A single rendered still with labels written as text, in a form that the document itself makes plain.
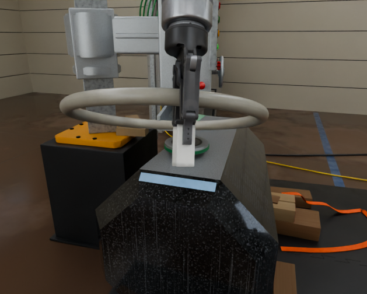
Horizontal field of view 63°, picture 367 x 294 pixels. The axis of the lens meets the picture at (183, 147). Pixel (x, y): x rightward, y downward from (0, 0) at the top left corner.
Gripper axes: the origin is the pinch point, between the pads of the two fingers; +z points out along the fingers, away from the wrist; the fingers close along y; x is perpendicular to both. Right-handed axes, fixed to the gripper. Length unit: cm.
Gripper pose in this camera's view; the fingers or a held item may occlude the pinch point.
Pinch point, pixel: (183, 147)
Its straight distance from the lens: 51.7
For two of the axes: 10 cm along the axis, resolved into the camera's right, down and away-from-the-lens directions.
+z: -0.3, 10.0, -0.5
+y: -1.9, 0.4, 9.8
